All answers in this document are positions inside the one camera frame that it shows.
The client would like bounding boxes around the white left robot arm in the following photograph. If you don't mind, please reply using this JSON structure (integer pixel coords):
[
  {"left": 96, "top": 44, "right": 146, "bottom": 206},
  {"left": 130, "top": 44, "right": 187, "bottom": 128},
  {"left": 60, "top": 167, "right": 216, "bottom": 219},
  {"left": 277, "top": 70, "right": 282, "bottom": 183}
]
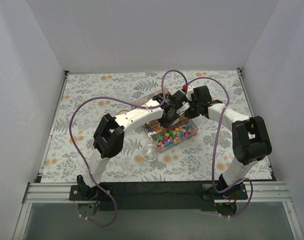
[{"left": 77, "top": 90, "right": 191, "bottom": 200}]

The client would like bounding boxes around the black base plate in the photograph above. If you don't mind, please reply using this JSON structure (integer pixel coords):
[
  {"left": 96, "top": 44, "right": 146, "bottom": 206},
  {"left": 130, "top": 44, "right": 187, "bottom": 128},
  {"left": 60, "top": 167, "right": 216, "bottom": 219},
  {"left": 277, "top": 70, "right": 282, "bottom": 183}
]
[
  {"left": 201, "top": 183, "right": 248, "bottom": 200},
  {"left": 69, "top": 185, "right": 110, "bottom": 201}
]

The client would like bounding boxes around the clear divided candy box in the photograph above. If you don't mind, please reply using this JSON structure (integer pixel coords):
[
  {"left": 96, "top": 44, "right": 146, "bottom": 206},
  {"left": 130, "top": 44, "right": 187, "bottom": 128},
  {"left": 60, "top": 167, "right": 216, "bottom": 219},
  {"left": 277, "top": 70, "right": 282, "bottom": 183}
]
[{"left": 143, "top": 89, "right": 198, "bottom": 153}]

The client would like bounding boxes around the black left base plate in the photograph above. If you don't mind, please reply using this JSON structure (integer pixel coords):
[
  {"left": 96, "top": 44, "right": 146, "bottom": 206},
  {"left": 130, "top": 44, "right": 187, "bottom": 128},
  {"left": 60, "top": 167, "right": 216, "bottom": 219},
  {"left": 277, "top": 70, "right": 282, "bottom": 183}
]
[{"left": 69, "top": 185, "right": 110, "bottom": 201}]

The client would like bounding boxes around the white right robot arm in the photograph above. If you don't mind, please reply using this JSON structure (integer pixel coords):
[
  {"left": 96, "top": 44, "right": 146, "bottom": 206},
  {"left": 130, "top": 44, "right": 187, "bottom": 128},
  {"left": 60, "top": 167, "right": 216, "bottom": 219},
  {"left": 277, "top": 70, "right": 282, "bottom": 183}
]
[{"left": 182, "top": 85, "right": 272, "bottom": 199}]

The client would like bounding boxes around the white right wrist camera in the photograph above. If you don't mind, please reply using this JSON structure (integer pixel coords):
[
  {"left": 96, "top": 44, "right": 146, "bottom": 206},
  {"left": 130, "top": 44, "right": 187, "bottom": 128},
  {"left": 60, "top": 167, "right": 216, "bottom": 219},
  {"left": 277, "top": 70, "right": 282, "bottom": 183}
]
[{"left": 181, "top": 84, "right": 194, "bottom": 100}]

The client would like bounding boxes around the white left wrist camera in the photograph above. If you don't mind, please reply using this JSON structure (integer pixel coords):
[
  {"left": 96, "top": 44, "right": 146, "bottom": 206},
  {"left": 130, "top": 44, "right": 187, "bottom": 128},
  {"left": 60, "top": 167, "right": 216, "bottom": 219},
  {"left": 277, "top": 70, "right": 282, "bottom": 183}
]
[{"left": 176, "top": 101, "right": 190, "bottom": 116}]

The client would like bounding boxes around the aluminium frame rail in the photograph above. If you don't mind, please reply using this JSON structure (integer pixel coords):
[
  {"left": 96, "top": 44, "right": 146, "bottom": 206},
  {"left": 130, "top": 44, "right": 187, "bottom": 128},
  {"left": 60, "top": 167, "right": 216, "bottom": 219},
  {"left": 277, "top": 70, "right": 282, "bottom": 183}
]
[{"left": 13, "top": 181, "right": 304, "bottom": 240}]

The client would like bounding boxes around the clear glass jar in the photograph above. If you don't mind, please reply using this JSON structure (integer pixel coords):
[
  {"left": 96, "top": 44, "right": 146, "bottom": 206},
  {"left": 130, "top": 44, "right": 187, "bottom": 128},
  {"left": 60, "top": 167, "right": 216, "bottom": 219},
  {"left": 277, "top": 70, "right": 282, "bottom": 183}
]
[{"left": 142, "top": 144, "right": 159, "bottom": 162}]

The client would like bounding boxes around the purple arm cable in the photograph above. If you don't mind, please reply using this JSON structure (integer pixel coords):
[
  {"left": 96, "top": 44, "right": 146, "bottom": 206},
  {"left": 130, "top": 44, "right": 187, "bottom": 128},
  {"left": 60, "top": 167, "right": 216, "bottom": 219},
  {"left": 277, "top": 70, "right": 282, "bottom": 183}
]
[
  {"left": 69, "top": 69, "right": 188, "bottom": 228},
  {"left": 185, "top": 76, "right": 254, "bottom": 218}
]

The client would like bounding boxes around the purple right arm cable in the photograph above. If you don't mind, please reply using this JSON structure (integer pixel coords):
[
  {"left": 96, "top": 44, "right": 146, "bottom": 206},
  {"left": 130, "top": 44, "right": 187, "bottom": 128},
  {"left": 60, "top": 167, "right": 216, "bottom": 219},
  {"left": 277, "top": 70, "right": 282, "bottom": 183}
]
[{"left": 185, "top": 76, "right": 254, "bottom": 218}]

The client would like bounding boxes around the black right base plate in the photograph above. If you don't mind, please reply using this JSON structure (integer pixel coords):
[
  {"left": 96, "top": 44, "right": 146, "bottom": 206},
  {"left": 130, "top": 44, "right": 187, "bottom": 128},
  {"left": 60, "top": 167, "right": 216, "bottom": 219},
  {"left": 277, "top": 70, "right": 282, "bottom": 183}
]
[{"left": 201, "top": 183, "right": 248, "bottom": 200}]

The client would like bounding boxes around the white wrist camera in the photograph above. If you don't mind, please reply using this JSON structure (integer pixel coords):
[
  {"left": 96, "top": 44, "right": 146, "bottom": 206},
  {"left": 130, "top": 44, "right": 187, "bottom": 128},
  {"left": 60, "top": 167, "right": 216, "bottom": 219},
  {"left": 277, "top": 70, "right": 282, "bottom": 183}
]
[
  {"left": 176, "top": 101, "right": 190, "bottom": 116},
  {"left": 181, "top": 84, "right": 194, "bottom": 100}
]

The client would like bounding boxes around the round wooden jar lid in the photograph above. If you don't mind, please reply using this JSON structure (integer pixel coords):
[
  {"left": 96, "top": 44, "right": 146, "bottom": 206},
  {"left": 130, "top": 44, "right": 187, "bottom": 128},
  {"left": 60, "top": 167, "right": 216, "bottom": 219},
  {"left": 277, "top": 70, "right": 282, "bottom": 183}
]
[{"left": 118, "top": 109, "right": 129, "bottom": 115}]

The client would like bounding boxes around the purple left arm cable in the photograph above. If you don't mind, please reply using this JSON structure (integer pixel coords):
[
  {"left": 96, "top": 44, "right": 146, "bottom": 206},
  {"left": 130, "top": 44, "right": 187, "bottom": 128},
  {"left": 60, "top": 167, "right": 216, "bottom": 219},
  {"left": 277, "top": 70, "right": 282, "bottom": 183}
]
[{"left": 69, "top": 69, "right": 188, "bottom": 228}]

